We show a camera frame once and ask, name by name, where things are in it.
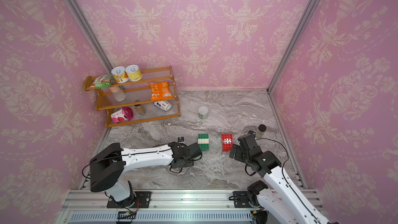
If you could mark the pink strawberry drink cup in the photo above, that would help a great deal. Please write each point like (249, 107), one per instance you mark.
(124, 114)

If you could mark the small green white-lid cup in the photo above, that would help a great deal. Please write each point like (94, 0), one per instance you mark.
(203, 112)

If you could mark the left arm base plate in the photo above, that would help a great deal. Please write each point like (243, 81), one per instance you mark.
(139, 199)

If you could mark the white blueberry yogurt bottle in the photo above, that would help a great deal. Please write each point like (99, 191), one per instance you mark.
(163, 105)

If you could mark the white lego brick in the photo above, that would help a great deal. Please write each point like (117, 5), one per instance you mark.
(203, 141)

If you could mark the green snack packet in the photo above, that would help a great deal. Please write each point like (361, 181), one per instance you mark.
(102, 82)

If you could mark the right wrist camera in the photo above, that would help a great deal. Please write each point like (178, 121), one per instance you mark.
(252, 133)

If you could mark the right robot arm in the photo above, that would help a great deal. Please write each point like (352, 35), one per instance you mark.
(275, 192)

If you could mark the red lego brick front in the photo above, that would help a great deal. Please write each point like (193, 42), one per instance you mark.
(227, 147)

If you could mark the red lego brick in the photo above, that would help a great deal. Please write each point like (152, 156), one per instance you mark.
(227, 142)
(227, 147)
(227, 138)

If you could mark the aluminium mounting rail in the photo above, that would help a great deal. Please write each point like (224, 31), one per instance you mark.
(167, 206)

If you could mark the wooden three-tier shelf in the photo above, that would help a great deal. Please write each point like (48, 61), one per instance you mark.
(138, 93)

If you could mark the orange-label white can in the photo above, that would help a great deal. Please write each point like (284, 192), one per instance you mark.
(120, 74)

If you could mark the translucent plastic cup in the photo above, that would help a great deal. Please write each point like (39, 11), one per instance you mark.
(118, 93)

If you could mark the green lego brick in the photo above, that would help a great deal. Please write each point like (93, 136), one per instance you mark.
(204, 147)
(203, 136)

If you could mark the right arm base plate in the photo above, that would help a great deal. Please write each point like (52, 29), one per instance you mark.
(244, 199)

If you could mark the yellow-label white can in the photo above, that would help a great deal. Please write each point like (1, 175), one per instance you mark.
(133, 72)

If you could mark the orange chips bag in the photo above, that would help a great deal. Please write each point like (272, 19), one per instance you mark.
(160, 91)

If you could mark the black-lid grey jar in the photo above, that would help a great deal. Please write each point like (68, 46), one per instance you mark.
(261, 131)

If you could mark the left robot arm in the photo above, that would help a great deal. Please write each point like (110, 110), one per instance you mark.
(108, 165)

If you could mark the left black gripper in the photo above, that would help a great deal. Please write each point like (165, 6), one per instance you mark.
(192, 163)

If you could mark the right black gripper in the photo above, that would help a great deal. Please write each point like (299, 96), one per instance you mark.
(238, 155)

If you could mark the brown spice jar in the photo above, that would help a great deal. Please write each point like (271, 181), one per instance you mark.
(140, 109)

